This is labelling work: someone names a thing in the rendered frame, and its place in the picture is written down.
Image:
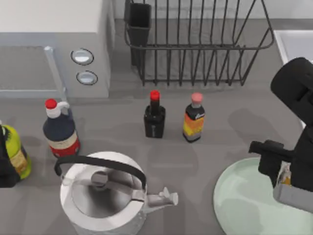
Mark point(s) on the small orange labelled bottle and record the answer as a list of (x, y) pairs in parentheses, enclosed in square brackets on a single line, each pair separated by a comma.
[(285, 176)]

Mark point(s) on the pale grey rounded box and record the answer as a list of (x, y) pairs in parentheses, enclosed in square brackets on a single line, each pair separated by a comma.
[(291, 197)]

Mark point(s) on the pale green plate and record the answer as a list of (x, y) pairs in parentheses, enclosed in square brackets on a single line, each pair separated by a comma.
[(242, 195)]

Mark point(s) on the orange labelled bottle pink cap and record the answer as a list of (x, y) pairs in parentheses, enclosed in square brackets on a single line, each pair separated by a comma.
[(193, 122)]

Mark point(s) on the white sink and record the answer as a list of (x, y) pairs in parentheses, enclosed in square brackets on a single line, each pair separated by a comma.
[(293, 44)]

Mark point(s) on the black bottle with red cap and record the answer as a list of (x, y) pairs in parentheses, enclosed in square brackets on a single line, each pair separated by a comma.
[(154, 122)]

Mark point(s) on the dark cutlery holder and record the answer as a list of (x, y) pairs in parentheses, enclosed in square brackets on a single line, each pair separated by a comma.
[(139, 22)]

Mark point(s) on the pale microwave oven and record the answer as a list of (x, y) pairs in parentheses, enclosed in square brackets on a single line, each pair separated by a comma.
[(102, 49)]

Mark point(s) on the round silver microwave knob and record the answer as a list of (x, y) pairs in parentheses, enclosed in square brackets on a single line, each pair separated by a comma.
[(82, 56), (86, 77)]

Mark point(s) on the yellow green bottle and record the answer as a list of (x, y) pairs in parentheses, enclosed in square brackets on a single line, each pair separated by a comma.
[(17, 151)]

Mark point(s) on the glass microwave door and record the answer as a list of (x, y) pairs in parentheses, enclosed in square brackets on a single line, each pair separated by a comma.
[(24, 68)]

